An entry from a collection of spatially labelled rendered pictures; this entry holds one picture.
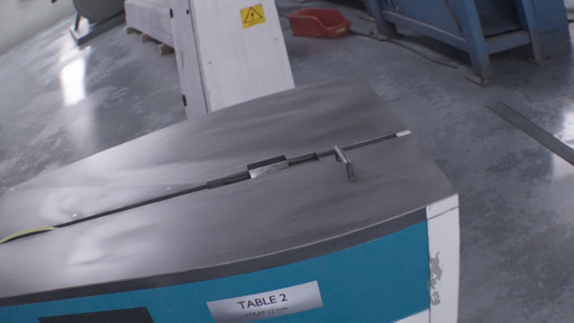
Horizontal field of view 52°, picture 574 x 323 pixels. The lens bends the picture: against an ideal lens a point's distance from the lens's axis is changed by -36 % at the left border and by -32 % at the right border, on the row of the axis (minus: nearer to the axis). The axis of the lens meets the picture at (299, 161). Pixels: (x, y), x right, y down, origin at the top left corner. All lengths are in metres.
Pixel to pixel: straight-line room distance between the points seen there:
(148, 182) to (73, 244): 0.25
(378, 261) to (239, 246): 0.18
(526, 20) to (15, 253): 3.25
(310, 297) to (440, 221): 0.20
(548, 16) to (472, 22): 0.98
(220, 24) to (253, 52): 0.21
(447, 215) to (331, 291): 0.19
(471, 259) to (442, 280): 1.13
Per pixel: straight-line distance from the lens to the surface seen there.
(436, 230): 1.09
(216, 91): 3.19
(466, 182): 2.72
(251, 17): 3.18
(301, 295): 1.08
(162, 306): 1.08
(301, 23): 4.75
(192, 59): 3.28
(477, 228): 2.42
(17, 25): 12.99
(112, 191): 1.35
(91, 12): 8.17
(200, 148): 1.40
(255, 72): 3.23
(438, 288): 1.14
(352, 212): 1.09
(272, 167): 1.26
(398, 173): 1.16
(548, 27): 4.36
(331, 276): 1.07
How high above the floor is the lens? 1.23
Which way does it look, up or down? 23 degrees down
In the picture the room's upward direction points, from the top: 13 degrees counter-clockwise
